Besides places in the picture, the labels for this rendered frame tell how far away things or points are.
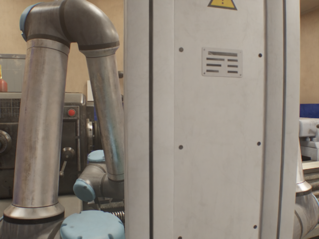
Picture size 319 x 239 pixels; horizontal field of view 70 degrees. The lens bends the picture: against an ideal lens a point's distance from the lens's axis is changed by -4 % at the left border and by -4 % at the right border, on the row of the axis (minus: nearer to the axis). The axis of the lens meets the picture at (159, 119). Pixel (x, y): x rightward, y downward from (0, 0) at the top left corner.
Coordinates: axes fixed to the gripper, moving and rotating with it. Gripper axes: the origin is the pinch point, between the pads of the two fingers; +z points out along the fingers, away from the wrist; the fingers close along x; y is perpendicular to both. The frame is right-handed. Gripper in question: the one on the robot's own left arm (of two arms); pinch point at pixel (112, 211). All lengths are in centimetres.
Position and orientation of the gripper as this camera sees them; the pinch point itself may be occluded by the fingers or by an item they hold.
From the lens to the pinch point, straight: 122.9
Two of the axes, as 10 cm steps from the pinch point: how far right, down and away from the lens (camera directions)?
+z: 0.8, 8.9, 4.6
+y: -1.1, -4.5, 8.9
